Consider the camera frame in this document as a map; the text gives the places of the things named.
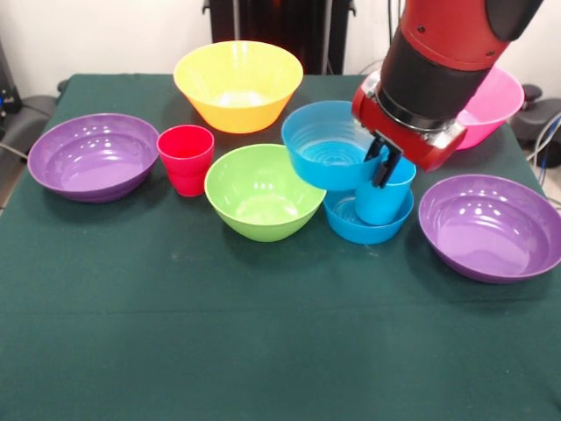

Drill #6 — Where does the blue cup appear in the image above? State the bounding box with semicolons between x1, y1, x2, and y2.
354;157;417;226

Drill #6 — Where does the blue bowl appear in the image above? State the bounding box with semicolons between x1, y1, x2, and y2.
323;188;415;246
280;100;391;192

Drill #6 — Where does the purple bowl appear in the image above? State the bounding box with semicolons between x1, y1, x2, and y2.
26;112;160;204
418;174;561;285

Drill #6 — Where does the red cup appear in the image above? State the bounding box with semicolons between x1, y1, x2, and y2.
156;125;216;198

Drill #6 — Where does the grey cable bundle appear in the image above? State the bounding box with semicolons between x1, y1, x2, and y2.
525;111;561;207

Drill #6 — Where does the green bowl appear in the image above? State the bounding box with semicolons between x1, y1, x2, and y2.
204;143;330;244

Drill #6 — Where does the black knobbed device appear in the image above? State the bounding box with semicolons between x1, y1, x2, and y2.
512;83;561;148

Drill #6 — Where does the dark green tablecloth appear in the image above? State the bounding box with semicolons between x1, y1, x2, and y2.
0;73;561;421

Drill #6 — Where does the orange bowl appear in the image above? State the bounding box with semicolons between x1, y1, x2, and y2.
173;39;304;134

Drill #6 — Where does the black computer tower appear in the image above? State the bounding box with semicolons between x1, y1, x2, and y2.
0;39;23;128

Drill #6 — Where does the pink bowl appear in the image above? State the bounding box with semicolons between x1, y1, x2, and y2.
455;65;526;152

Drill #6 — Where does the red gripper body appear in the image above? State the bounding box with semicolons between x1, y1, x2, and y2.
351;69;468;171

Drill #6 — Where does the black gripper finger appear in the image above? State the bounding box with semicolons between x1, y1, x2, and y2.
364;135;387;164
373;147;403;189

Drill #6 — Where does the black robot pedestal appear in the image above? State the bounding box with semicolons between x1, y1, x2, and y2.
209;0;356;75

